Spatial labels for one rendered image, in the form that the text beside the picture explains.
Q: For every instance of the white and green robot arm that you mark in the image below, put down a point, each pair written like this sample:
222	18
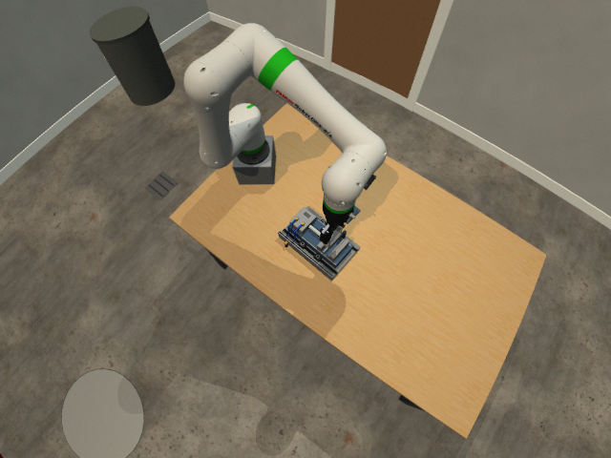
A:
252	50

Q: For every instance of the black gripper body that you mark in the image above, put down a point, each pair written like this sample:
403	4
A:
332	223

